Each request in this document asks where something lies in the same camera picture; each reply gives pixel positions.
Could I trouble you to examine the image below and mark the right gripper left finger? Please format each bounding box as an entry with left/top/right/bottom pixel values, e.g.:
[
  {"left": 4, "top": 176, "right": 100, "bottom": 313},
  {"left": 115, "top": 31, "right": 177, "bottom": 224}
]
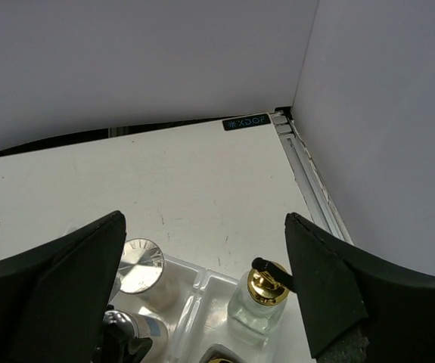
[{"left": 0, "top": 211, "right": 126, "bottom": 362}]

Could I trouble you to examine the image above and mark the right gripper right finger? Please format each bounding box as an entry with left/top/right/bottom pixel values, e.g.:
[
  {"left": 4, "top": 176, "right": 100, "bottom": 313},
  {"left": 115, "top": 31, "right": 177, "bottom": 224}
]
[{"left": 285, "top": 213, "right": 435, "bottom": 362}]

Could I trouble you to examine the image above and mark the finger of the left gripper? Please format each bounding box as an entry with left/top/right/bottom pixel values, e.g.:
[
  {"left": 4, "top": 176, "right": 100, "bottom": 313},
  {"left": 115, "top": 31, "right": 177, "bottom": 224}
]
[{"left": 92, "top": 312, "right": 153, "bottom": 363}]

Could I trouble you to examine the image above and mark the blue label silver lid jar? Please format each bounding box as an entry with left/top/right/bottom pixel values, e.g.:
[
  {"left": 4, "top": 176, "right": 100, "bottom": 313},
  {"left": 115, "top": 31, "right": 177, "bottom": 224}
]
[{"left": 103, "top": 309, "right": 169, "bottom": 362}]

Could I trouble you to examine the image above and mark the tall silver lid spice jar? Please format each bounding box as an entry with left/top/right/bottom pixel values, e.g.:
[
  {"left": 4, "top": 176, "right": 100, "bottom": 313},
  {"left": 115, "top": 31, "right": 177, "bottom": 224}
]
[{"left": 117, "top": 238, "right": 179, "bottom": 311}]

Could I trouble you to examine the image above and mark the clear liquid glass bottle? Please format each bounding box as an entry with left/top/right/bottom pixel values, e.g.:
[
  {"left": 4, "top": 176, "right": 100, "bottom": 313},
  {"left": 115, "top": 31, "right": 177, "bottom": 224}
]
[{"left": 227, "top": 257, "right": 295, "bottom": 341}]

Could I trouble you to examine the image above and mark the white three compartment tray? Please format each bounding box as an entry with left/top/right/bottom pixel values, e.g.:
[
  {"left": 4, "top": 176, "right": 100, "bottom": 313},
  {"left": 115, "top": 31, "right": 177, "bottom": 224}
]
[{"left": 107, "top": 253, "right": 309, "bottom": 363}]

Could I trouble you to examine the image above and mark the black XDOF logo sticker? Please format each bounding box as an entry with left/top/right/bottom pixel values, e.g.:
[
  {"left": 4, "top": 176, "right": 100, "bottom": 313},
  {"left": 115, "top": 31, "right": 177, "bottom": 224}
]
[{"left": 222, "top": 113, "right": 272, "bottom": 131}]

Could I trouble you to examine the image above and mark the aluminium table frame rail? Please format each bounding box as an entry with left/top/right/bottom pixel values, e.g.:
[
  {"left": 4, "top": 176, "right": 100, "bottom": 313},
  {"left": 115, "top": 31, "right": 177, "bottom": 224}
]
[{"left": 270, "top": 107, "right": 353, "bottom": 244}]

